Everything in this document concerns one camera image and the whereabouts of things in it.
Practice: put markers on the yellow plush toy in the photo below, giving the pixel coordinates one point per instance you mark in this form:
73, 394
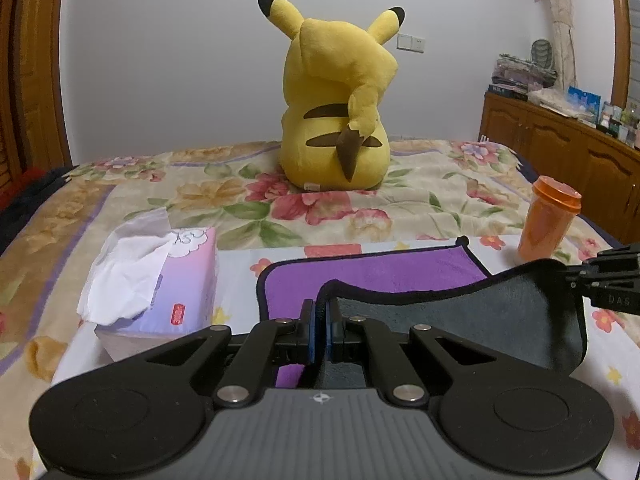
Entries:
336, 110

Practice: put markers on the orange plastic cup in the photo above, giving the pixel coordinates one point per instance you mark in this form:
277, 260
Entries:
546, 220

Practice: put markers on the wooden door frame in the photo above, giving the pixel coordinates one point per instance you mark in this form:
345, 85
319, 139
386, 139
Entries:
31, 65

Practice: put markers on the purple tissue box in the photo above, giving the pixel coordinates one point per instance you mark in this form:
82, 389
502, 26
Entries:
150, 290

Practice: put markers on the grey woven fan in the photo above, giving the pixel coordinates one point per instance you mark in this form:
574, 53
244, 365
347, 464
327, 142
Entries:
543, 53

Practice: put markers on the blue picture card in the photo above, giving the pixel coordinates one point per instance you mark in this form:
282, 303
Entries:
583, 102

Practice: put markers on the purple and grey towel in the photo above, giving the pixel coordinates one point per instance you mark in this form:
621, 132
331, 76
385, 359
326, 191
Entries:
400, 280

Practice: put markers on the wooden cabinet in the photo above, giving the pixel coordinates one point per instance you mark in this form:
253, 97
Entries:
565, 155

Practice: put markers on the row of small bottles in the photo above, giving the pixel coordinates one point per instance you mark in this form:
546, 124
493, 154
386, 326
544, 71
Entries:
620, 121

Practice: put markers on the white wall switch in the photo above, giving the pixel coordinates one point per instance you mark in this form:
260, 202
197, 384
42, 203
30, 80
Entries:
411, 42

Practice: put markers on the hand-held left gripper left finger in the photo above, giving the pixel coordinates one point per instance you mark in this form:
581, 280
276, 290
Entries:
311, 321

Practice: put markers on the floral blanket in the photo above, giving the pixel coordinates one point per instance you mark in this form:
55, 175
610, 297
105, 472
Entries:
240, 200

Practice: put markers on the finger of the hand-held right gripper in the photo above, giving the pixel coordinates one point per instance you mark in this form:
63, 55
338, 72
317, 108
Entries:
590, 271

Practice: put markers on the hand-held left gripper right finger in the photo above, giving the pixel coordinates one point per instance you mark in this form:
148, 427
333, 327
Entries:
330, 321

